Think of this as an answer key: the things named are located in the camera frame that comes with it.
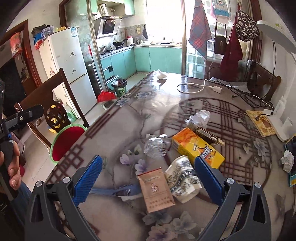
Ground black shoulder bag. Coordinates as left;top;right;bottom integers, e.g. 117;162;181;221
214;21;228;55

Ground dark wooden chair left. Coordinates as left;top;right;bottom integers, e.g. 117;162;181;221
14;67;90;149

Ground yellow drink carton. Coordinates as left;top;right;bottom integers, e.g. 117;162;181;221
171;128;225;169

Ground patterned hanging bag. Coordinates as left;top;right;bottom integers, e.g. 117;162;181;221
235;9;259;42

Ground white charger with cable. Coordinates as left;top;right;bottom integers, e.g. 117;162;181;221
176;79;222;94

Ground dark red hanging garment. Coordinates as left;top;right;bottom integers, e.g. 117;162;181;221
220;11;243;81

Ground clear crushed plastic cup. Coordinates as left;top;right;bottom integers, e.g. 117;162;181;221
144;134;171;159

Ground green kitchen waste bin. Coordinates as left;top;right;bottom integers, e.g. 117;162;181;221
111;78;127;97

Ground black smartphone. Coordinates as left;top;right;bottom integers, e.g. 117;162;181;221
285;135;296;177

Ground dark wooden chair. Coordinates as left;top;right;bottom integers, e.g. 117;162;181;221
246;60;281;101
14;67;90;149

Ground yellow illustrated book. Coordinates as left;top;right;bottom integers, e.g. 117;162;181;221
245;110;275;137

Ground range hood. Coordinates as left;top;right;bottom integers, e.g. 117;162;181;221
93;4;122;39

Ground white cartoon hanging bag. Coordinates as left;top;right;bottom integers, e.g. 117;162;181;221
211;0;230;24

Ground black wok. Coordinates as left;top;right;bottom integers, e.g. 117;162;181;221
112;39;127;49

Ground dark gold cigarette box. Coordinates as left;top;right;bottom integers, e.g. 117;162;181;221
187;123;225;147

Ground dark wooden chair right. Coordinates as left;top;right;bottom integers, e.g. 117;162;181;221
246;60;281;101

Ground white desk lamp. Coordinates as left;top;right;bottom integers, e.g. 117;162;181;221
256;20;296;142

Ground red green trash bin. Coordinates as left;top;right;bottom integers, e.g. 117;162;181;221
50;124;87;163

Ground blue yellow toy board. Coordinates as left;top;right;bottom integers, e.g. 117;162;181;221
283;133;296;188

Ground pink cigarette box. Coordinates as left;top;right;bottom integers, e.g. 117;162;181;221
137;168;175;213

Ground teal kitchen cabinets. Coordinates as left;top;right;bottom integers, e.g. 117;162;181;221
100;45;182;81

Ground white tissue far edge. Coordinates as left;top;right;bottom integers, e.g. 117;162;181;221
157;69;167;79

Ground plaid hanging cloth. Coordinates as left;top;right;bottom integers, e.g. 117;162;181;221
189;0;212;60

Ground black cables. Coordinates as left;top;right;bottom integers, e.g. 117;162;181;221
207;66;275;110

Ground person's left hand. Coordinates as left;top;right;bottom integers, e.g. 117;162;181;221
7;140;22;190

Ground white refrigerator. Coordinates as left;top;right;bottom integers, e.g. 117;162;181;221
39;27;97;114

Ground crumpled paper ball right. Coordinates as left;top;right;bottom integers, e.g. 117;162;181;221
281;150;295;173

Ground floral paper cup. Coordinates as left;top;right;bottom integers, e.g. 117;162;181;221
165;156;202;203

